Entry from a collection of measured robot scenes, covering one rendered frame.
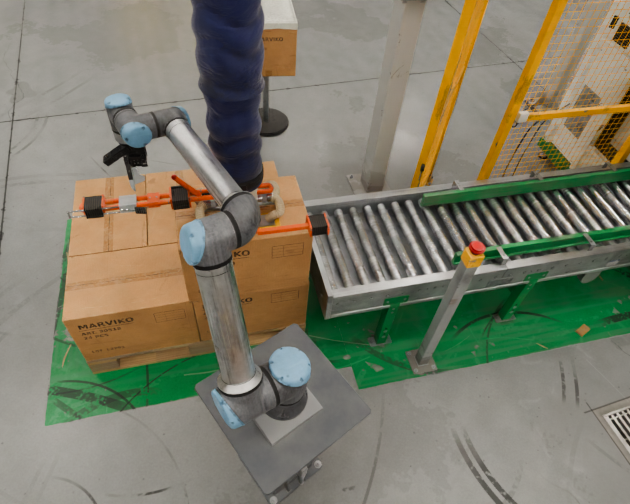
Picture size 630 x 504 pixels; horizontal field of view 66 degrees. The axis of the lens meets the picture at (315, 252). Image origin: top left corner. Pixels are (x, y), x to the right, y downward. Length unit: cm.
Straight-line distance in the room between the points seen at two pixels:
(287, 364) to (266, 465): 38
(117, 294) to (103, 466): 85
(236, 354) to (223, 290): 23
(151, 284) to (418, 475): 166
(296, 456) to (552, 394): 178
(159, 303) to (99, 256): 46
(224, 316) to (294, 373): 37
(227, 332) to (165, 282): 111
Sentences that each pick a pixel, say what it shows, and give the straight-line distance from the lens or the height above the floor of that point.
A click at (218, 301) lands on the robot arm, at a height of 138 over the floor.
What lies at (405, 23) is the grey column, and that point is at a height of 133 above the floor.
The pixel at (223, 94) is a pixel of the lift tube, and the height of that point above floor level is 162.
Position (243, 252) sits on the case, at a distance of 221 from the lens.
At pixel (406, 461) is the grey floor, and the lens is 276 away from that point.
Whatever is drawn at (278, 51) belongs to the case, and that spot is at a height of 82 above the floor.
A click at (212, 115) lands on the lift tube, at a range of 188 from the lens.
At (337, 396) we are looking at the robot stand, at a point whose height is 75.
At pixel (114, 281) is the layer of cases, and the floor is 54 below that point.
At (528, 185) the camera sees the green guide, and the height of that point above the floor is 63.
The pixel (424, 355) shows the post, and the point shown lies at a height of 13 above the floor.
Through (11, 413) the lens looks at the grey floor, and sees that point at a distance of 308.
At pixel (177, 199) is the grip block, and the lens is 216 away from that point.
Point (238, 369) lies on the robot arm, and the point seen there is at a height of 114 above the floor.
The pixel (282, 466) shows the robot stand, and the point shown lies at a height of 75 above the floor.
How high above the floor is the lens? 256
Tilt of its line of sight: 49 degrees down
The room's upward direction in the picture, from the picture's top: 6 degrees clockwise
